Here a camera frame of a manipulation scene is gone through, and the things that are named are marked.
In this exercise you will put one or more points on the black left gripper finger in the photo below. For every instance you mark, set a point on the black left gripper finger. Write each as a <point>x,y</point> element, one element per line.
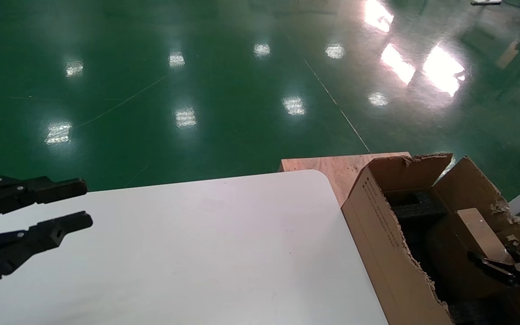
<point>61,188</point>
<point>48,234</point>

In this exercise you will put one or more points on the small brown cardboard box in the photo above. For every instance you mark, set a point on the small brown cardboard box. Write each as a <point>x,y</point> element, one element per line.
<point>481,232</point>

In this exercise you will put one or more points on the big torn cardboard box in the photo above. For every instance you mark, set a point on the big torn cardboard box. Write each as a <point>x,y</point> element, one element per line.
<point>386,262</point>

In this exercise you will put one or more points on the black foam block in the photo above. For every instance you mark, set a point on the black foam block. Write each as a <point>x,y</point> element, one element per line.
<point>418,207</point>
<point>476,313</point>

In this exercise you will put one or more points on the wooden pallet board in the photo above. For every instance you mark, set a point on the wooden pallet board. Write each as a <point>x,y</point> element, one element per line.
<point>332,169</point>

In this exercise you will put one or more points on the grey stand base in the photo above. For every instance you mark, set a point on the grey stand base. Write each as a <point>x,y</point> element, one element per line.
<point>485,2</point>

